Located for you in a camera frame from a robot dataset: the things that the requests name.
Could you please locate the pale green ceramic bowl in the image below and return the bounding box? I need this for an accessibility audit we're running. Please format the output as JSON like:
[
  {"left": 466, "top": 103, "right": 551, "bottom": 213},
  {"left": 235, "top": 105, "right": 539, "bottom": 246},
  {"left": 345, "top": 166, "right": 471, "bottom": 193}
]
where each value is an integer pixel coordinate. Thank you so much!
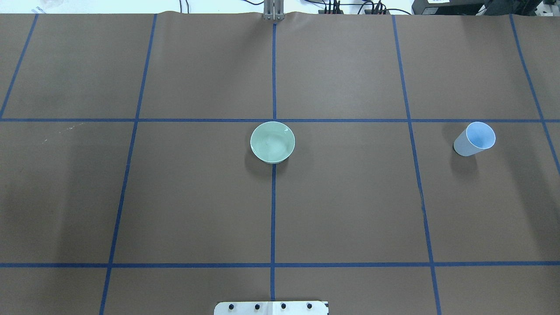
[{"left": 249, "top": 121, "right": 296, "bottom": 164}]

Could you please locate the light blue plastic cup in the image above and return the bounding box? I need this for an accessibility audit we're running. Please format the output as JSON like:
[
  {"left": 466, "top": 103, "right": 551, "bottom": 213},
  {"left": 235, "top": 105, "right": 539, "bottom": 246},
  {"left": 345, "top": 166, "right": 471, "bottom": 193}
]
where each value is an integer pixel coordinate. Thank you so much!
[{"left": 453, "top": 122, "right": 496, "bottom": 156}]

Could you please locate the black rectangular box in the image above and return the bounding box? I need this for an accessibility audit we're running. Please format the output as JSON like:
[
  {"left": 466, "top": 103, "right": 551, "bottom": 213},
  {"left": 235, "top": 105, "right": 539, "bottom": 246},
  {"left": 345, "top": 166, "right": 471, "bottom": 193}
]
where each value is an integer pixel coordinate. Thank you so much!
[{"left": 411, "top": 0, "right": 485, "bottom": 16}]

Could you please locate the aluminium frame post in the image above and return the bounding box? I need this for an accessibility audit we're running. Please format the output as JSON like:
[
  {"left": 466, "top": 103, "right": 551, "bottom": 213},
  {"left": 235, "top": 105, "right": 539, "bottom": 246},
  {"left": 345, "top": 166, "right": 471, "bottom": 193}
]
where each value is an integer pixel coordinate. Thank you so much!
[{"left": 263, "top": 0, "right": 285, "bottom": 22}]

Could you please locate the white pedestal column base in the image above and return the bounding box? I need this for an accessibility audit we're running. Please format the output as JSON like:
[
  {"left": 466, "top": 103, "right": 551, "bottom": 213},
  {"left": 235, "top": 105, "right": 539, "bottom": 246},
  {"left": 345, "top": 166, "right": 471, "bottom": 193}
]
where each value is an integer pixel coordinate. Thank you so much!
[{"left": 213, "top": 301, "right": 329, "bottom": 315}]

